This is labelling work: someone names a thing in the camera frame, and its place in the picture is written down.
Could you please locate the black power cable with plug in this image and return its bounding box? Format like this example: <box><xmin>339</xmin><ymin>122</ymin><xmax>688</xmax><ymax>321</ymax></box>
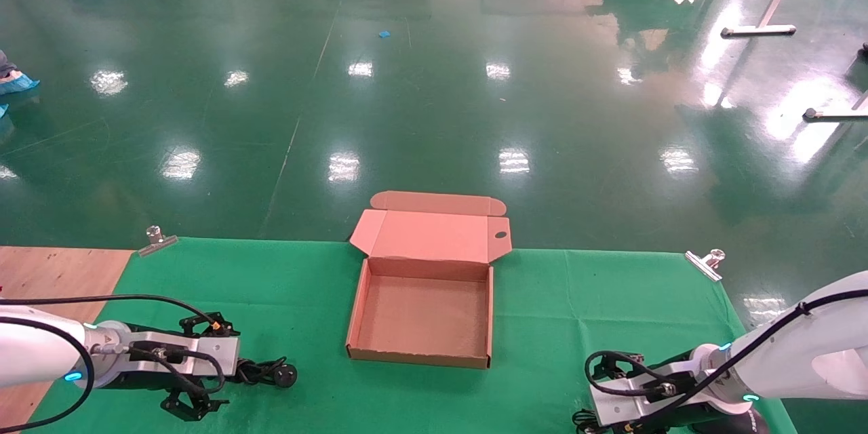
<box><xmin>234</xmin><ymin>357</ymin><xmax>298</xmax><ymax>389</ymax></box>

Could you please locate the open brown cardboard box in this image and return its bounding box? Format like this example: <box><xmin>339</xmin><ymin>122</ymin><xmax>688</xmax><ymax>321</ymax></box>
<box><xmin>346</xmin><ymin>191</ymin><xmax>513</xmax><ymax>370</ymax></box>

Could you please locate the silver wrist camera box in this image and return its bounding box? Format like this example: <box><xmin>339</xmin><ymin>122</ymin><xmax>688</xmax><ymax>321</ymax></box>
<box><xmin>127</xmin><ymin>332</ymin><xmax>240</xmax><ymax>378</ymax></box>
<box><xmin>593</xmin><ymin>361</ymin><xmax>701</xmax><ymax>428</ymax></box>

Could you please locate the silver metal binder clip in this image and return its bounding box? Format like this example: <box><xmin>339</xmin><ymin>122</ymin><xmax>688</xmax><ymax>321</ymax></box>
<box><xmin>684</xmin><ymin>249</ymin><xmax>726</xmax><ymax>283</ymax></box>
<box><xmin>138</xmin><ymin>225</ymin><xmax>179</xmax><ymax>258</ymax></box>

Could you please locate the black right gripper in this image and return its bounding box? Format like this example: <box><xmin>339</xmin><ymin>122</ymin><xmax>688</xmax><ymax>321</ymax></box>
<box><xmin>592</xmin><ymin>351</ymin><xmax>770</xmax><ymax>434</ymax></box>

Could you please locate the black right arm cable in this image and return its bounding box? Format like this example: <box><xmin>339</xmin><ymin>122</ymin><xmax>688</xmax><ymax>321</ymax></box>
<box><xmin>587</xmin><ymin>288</ymin><xmax>868</xmax><ymax>398</ymax></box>

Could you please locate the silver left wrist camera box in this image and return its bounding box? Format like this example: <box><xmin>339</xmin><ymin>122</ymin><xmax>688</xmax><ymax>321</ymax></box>
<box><xmin>127</xmin><ymin>332</ymin><xmax>240</xmax><ymax>378</ymax></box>

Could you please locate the white metal floor foot bar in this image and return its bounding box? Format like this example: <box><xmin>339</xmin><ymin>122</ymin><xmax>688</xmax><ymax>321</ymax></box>
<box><xmin>803</xmin><ymin>92</ymin><xmax>868</xmax><ymax>123</ymax></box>

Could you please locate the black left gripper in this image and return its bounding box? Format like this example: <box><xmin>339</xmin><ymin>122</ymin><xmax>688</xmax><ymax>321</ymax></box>
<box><xmin>88</xmin><ymin>313</ymin><xmax>239</xmax><ymax>421</ymax></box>

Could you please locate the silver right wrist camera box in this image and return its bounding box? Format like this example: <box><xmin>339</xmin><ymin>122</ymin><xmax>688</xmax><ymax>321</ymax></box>
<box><xmin>593</xmin><ymin>361</ymin><xmax>701</xmax><ymax>428</ymax></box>

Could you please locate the green table cloth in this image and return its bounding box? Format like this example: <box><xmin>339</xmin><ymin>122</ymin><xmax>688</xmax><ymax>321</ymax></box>
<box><xmin>24</xmin><ymin>237</ymin><xmax>797</xmax><ymax>434</ymax></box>

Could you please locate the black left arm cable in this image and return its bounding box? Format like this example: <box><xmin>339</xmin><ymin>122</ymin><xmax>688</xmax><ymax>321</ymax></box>
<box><xmin>0</xmin><ymin>294</ymin><xmax>226</xmax><ymax>433</ymax></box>

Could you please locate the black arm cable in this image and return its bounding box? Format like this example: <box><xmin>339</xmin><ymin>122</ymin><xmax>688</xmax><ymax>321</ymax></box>
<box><xmin>587</xmin><ymin>288</ymin><xmax>868</xmax><ymax>398</ymax></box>
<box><xmin>0</xmin><ymin>294</ymin><xmax>226</xmax><ymax>433</ymax></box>

